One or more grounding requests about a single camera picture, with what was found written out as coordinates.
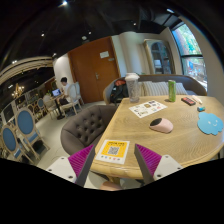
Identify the yellow QR code card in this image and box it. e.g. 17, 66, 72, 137
96, 140, 130, 165

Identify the clear plastic shaker cup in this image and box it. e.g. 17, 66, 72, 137
125, 73, 139, 103

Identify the green drink can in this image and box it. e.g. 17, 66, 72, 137
168, 80, 176, 102

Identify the grey tufted armchair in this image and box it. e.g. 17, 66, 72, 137
60, 105, 117, 155

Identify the white chair near person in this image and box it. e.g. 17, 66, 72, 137
60, 82, 84, 113

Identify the grey sofa with cushions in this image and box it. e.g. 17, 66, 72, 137
103, 74, 207, 104

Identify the pink computer mouse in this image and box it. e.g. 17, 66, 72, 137
149, 118, 173, 133

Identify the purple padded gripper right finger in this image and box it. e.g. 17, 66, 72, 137
134, 144, 182, 185

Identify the open laptop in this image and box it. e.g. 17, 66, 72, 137
52, 88, 62, 97

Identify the white pen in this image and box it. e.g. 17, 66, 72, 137
192, 95, 202, 105

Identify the black red phone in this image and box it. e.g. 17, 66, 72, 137
181, 97, 196, 106

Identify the blue cloud-shaped coaster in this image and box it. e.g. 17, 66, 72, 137
197, 112, 224, 135

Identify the black backpack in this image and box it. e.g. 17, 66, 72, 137
110, 79, 128, 104

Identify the seated person in white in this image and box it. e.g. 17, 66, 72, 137
55, 76, 78, 120

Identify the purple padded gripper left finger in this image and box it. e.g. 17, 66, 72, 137
47, 145, 95, 187

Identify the brown wooden door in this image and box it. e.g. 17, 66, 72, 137
68, 37, 120, 103

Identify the blue cushioned wooden chair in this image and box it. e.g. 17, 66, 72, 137
15, 108, 50, 159

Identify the small blue eraser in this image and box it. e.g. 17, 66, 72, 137
197, 107, 205, 112

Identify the white printed menu sheet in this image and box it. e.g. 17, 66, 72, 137
129, 100, 166, 118

